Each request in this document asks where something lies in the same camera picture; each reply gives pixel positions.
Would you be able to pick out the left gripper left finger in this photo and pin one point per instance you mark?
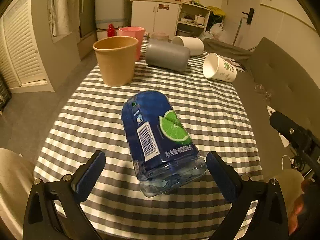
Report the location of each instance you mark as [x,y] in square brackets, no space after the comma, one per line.
[53,209]

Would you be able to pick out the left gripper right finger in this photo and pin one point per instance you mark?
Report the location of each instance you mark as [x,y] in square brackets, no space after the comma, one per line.
[269,220]

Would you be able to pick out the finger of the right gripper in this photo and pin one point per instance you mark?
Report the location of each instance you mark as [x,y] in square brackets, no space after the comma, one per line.
[293,132]

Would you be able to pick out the blue cut plastic bottle cup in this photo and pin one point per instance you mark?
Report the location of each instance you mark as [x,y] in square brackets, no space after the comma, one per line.
[163,154]

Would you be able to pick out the white printed paper cup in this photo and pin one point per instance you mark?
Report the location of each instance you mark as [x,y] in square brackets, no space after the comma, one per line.
[215,67]

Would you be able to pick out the white plastic cup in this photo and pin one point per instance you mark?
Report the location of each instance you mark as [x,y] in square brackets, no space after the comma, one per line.
[195,45]

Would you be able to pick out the grey plastic cup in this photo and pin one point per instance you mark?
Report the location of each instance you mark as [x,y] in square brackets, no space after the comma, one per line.
[167,55]

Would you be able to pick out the pink hexagonal cup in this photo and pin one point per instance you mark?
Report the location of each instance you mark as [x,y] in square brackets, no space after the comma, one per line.
[136,32]

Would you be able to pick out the brown paper cup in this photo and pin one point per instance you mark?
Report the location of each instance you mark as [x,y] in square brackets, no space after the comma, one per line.
[116,58]

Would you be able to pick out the person's right hand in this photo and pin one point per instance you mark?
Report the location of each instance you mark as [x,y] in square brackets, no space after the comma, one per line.
[298,206]

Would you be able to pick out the person's right leg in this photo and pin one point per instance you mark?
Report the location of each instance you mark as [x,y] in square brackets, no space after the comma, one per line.
[290,184]

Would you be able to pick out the person's leg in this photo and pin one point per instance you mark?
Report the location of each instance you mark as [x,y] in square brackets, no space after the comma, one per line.
[290,184]
[16,182]

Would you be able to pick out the person's left leg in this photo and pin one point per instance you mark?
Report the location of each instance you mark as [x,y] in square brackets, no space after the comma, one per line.
[16,182]

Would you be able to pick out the dark green sofa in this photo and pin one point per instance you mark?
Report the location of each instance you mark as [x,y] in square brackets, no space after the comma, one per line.
[273,78]

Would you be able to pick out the grey white checkered tablecloth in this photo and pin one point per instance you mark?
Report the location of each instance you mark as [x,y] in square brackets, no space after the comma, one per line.
[210,111]

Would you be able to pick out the printed paper booklet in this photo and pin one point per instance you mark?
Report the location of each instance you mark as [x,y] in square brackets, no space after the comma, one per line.
[235,63]

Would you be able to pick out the dark folded blanket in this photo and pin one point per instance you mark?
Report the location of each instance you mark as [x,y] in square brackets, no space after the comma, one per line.
[227,50]

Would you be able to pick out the white plastic bags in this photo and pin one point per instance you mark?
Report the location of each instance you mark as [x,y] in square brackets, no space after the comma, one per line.
[216,32]

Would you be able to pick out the black suitcase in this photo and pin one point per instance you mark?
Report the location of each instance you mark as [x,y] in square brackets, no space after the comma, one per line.
[5,94]

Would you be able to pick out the white open shelf unit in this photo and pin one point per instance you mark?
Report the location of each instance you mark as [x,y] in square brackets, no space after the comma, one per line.
[192,20]

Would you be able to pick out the white louvered wardrobe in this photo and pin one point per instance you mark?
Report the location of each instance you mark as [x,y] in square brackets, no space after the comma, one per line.
[22,66]

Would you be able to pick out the pink trash bin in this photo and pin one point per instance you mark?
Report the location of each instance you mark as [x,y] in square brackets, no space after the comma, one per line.
[160,36]

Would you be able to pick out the white sink cabinet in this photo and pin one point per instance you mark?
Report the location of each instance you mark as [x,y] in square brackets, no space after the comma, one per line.
[156,16]

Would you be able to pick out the white platform box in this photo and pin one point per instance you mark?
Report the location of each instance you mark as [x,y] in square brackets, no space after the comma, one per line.
[102,34]

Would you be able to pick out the red thermos bottle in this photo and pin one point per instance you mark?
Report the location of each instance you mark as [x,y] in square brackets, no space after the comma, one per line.
[111,30]

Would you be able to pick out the hanging white towel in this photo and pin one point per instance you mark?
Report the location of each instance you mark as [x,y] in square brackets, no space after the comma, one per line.
[63,17]

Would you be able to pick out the black door handle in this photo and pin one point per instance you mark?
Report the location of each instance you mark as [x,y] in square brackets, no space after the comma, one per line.
[249,16]

